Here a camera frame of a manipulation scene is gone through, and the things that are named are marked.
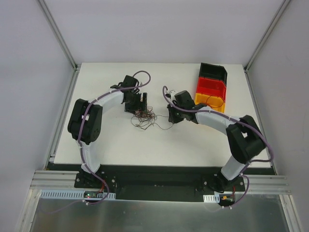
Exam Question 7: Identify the aluminium front rail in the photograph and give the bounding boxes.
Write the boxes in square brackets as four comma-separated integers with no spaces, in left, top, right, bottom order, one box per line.
[30,170,292,195]

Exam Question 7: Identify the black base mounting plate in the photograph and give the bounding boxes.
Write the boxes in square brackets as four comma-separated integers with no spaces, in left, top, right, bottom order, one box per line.
[74,165,245,202]

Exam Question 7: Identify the white cable duct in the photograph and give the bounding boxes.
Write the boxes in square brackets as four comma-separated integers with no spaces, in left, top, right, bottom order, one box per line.
[203,194,220,203]
[41,190,116,201]

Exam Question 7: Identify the red storage bin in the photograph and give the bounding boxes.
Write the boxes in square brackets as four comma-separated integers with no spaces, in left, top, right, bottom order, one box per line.
[196,77,226,102]

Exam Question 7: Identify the black storage bin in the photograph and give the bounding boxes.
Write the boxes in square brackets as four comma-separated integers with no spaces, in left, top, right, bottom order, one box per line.
[198,63,227,85]

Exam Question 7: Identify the yellow storage bin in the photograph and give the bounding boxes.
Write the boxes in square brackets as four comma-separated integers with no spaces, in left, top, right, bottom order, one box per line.
[195,93,225,113]

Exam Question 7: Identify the left white cable duct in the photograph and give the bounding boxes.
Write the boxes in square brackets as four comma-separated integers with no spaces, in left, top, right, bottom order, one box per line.
[41,190,116,201]

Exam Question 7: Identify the right white cable duct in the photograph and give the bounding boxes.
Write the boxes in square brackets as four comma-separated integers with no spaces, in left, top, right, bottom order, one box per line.
[203,194,220,203]

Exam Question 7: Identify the aluminium frame post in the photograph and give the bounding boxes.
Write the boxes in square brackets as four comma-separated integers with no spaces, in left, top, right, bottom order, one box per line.
[36,0,79,70]
[244,0,292,73]

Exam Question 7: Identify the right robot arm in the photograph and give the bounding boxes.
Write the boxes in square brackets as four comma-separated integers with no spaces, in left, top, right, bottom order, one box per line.
[162,87,267,191]

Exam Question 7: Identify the red and black wires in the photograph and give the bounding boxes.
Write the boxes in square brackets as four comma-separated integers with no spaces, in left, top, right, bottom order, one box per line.
[130,106,158,131]

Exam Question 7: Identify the right aluminium frame post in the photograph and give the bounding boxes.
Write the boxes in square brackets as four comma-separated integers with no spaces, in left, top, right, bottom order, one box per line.
[244,0,292,73]

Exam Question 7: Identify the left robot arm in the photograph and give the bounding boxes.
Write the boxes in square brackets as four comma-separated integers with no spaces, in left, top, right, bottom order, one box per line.
[68,74,151,188]

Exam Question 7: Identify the brown wire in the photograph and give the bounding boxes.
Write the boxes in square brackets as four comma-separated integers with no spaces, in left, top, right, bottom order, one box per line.
[205,95,226,109]

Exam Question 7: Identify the black wire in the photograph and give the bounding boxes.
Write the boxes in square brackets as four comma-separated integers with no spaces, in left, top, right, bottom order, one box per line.
[154,115,174,131]

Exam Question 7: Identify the left aluminium frame post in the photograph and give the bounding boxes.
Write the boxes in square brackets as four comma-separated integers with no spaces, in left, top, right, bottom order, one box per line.
[36,0,79,70]

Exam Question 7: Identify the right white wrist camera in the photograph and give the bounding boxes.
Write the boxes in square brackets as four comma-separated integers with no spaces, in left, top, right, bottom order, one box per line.
[168,90,177,101]

